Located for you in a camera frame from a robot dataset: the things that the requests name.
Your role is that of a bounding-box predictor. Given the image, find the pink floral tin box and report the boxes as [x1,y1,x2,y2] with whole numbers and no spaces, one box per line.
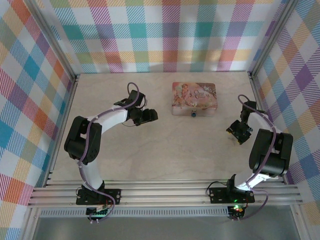
[171,81,218,117]

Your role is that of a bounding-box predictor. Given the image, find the aluminium left side rail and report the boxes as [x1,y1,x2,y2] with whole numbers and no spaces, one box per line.
[44,74,80,189]

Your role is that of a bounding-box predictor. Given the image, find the grey slotted cable duct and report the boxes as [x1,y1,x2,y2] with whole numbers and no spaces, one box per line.
[39,208,231,218]

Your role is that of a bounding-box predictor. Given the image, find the aluminium corner post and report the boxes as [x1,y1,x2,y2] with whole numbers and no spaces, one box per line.
[31,0,79,81]
[249,0,299,77]

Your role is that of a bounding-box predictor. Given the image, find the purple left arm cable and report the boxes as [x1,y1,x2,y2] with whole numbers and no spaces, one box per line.
[78,82,141,223]

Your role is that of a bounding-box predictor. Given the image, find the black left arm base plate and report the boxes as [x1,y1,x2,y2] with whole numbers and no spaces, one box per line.
[75,188,122,206]

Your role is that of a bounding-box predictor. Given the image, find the grey metal panel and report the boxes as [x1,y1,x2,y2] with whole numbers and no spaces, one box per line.
[23,215,305,240]

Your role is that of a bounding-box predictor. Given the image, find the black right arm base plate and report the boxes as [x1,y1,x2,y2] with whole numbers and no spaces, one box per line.
[209,185,256,204]

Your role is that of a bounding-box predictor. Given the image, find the aluminium right corner post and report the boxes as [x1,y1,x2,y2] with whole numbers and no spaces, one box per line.
[249,0,299,77]

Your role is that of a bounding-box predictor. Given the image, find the aluminium front frame rails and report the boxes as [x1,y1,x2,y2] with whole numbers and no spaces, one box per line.
[26,179,304,208]

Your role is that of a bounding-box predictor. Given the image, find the aluminium left corner post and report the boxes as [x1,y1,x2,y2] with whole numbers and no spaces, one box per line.
[31,0,79,81]

